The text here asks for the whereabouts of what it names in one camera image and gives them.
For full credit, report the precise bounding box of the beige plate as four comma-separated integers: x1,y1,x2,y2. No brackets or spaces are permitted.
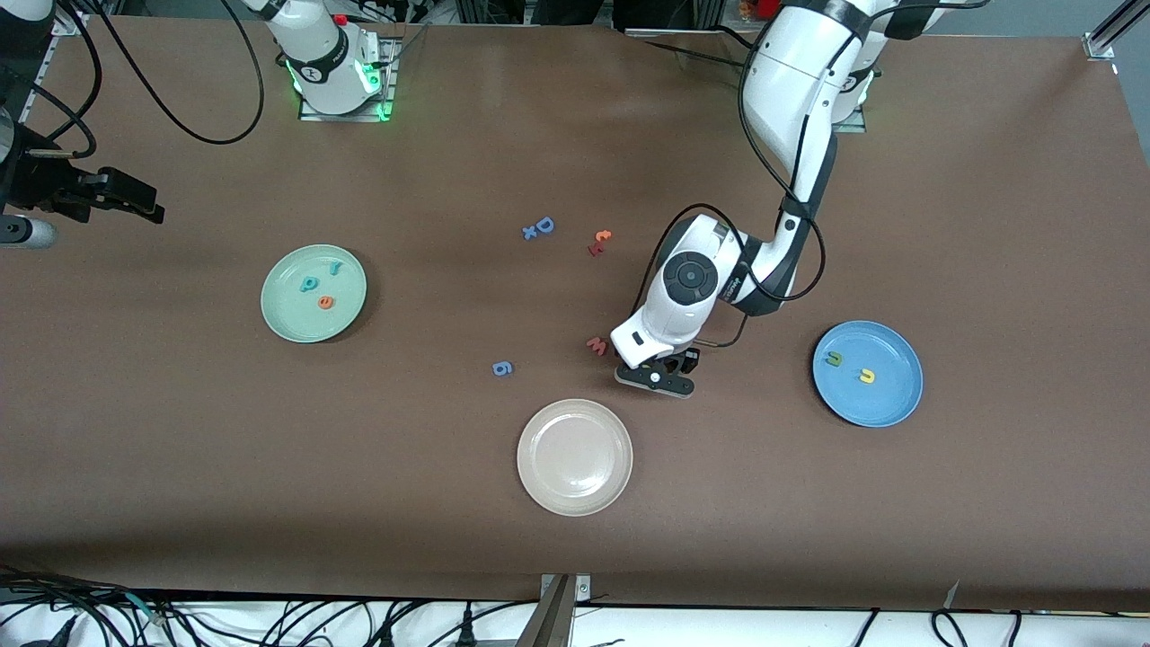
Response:
517,399,634,518

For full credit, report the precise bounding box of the pale green plate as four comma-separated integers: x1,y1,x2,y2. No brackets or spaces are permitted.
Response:
261,244,368,344

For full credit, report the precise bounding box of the blue plate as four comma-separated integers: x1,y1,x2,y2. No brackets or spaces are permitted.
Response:
813,321,925,429

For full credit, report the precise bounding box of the brown table cover mat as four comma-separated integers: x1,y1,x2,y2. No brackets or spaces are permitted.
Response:
0,16,1150,614

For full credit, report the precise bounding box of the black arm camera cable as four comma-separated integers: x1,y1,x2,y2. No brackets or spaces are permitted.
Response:
629,0,827,350
0,0,266,161

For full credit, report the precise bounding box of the small metal bracket plate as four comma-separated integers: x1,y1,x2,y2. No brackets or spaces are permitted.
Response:
540,573,593,603

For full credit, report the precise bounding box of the aluminium profile post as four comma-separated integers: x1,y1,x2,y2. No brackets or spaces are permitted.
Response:
515,573,578,647

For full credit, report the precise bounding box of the thin black base cable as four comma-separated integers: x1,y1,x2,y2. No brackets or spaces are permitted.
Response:
640,25,751,71

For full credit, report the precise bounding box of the looped black floor cable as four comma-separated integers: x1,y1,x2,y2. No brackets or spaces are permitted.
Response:
930,609,971,647

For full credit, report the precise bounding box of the teal cable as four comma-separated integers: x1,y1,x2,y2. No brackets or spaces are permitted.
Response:
115,589,176,627

